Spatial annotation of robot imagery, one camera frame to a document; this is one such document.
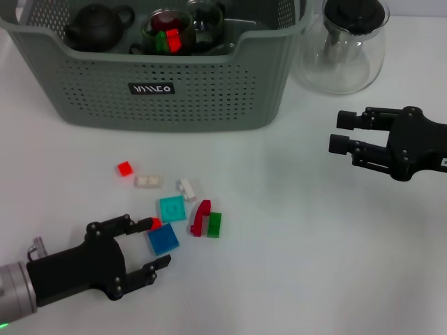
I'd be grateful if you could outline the teal square plate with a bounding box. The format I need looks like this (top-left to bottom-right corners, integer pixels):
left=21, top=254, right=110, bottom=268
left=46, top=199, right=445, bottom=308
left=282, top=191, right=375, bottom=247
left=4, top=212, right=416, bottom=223
left=155, top=195, right=188, bottom=223

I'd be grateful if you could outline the white two-stud toy brick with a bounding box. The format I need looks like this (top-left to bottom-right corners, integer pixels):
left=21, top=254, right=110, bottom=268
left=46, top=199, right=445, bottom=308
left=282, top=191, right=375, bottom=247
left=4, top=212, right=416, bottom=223
left=133, top=174, right=165, bottom=189

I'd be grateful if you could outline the silver left arm cable connector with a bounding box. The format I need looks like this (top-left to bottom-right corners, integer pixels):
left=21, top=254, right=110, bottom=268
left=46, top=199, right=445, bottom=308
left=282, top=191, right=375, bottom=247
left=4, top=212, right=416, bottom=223
left=27, top=237, right=49, bottom=262

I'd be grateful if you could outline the red sloped toy brick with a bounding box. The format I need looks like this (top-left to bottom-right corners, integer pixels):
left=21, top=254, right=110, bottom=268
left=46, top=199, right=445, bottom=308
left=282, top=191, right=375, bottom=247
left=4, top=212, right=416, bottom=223
left=166, top=29, right=183, bottom=55

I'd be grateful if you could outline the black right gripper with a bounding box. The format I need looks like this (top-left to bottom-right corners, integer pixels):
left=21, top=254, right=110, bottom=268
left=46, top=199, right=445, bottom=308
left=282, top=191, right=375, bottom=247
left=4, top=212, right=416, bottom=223
left=328, top=106, right=447, bottom=182

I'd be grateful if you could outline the small white toy block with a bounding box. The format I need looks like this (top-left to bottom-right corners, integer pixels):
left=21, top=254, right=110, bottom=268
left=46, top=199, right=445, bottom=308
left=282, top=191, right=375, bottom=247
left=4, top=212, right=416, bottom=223
left=176, top=178, right=198, bottom=203

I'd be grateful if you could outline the glass teacup with black base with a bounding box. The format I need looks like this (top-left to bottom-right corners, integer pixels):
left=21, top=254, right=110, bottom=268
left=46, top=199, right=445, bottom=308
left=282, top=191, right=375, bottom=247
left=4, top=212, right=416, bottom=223
left=129, top=34, right=196, bottom=57
left=188, top=0, right=235, bottom=56
left=140, top=8, right=196, bottom=57

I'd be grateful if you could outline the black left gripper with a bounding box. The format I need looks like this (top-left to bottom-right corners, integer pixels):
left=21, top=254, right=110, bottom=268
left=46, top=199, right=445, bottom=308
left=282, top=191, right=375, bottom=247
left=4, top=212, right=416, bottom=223
left=26, top=214, right=173, bottom=308

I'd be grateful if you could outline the black clay teapot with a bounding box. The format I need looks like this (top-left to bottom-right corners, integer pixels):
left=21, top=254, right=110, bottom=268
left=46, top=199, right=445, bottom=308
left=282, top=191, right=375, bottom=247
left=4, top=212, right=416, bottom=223
left=65, top=3, right=136, bottom=52

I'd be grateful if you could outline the long green toy brick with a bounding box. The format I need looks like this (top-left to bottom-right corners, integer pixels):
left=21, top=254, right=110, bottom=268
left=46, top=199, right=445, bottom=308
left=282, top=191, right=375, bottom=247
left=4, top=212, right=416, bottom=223
left=206, top=211, right=224, bottom=239

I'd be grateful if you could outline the blue square plate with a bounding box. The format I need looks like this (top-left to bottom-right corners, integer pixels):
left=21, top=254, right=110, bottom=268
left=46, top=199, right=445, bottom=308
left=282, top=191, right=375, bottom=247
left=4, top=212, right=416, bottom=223
left=147, top=223, right=181, bottom=257

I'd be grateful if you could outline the grey-green perforated storage bin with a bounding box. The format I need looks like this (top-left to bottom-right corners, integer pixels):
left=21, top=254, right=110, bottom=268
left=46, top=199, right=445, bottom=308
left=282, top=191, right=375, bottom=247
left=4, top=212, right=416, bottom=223
left=0, top=0, right=315, bottom=133

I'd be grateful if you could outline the dark red curved toy piece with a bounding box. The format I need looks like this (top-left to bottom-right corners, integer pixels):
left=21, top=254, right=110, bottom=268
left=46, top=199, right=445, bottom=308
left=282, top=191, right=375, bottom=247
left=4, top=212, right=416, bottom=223
left=190, top=199, right=213, bottom=237

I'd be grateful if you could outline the clear glass carafe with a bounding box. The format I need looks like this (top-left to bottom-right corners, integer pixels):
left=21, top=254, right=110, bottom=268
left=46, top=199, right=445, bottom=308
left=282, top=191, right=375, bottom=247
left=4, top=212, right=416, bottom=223
left=299, top=0, right=391, bottom=96

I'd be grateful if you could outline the black carafe lid with strainer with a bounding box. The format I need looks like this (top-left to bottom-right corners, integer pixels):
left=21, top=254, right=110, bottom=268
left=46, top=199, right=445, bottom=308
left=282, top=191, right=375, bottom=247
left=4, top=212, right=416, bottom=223
left=323, top=0, right=391, bottom=64

